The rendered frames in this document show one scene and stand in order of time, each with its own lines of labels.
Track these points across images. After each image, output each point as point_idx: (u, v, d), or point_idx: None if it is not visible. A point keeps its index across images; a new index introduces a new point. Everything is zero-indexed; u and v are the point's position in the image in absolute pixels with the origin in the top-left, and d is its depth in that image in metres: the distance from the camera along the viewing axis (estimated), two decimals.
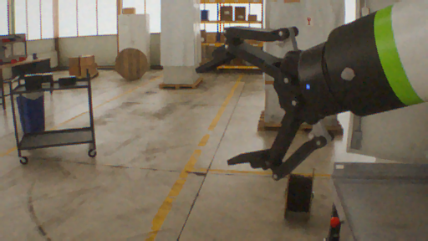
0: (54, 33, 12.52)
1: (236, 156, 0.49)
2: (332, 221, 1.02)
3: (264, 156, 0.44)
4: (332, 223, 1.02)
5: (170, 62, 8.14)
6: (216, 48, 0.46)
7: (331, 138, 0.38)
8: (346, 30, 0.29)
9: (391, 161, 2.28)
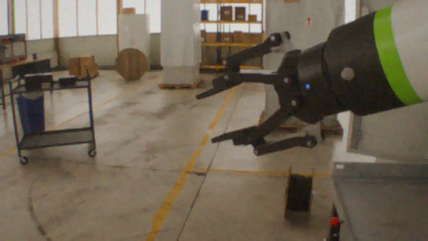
0: (54, 33, 12.52)
1: (220, 135, 0.51)
2: (332, 221, 1.02)
3: (246, 133, 0.46)
4: (332, 223, 1.02)
5: (170, 62, 8.14)
6: (216, 78, 0.47)
7: (322, 141, 0.39)
8: (346, 30, 0.29)
9: (391, 161, 2.28)
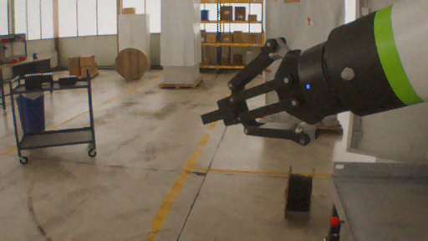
0: (54, 33, 12.52)
1: (211, 116, 0.51)
2: (332, 221, 1.02)
3: (236, 112, 0.46)
4: (332, 223, 1.02)
5: (170, 62, 8.14)
6: (221, 99, 0.48)
7: (314, 140, 0.39)
8: (346, 30, 0.29)
9: (391, 161, 2.28)
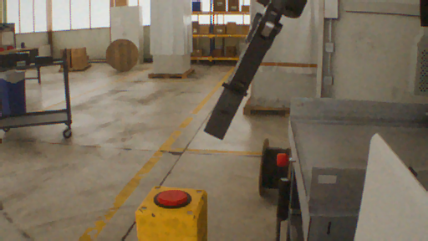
0: (48, 26, 12.30)
1: (217, 129, 0.50)
2: (278, 158, 0.80)
3: None
4: (278, 161, 0.80)
5: (160, 51, 7.92)
6: (232, 108, 0.47)
7: None
8: None
9: None
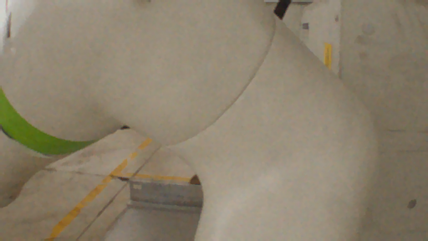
0: None
1: None
2: None
3: None
4: None
5: None
6: None
7: None
8: None
9: None
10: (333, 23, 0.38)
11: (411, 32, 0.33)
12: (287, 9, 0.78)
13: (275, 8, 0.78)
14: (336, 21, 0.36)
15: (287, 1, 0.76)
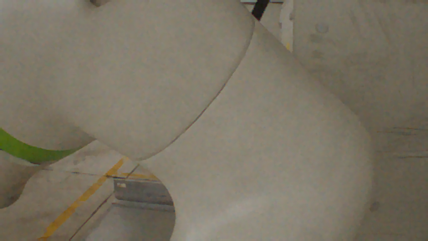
0: None
1: None
2: None
3: None
4: None
5: None
6: None
7: None
8: None
9: None
10: (290, 22, 0.39)
11: (369, 29, 0.34)
12: (265, 9, 0.79)
13: (253, 8, 0.79)
14: (290, 20, 0.36)
15: (265, 1, 0.77)
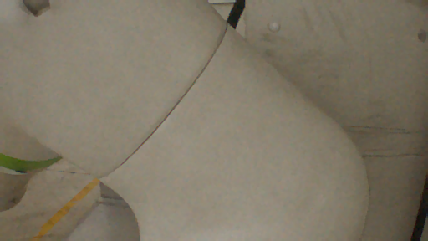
0: None
1: None
2: None
3: None
4: None
5: None
6: None
7: None
8: None
9: None
10: None
11: (322, 27, 0.35)
12: (243, 9, 0.79)
13: (231, 8, 0.80)
14: (244, 19, 0.37)
15: (243, 1, 0.78)
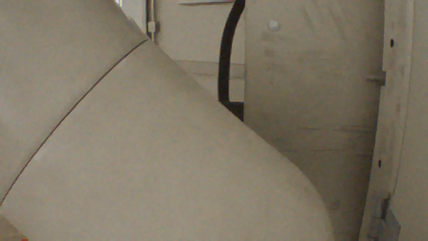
0: None
1: (241, 111, 0.49)
2: None
3: None
4: None
5: None
6: None
7: None
8: None
9: None
10: None
11: (322, 26, 0.34)
12: (243, 9, 0.79)
13: (231, 8, 0.79)
14: (244, 18, 0.37)
15: (243, 1, 0.78)
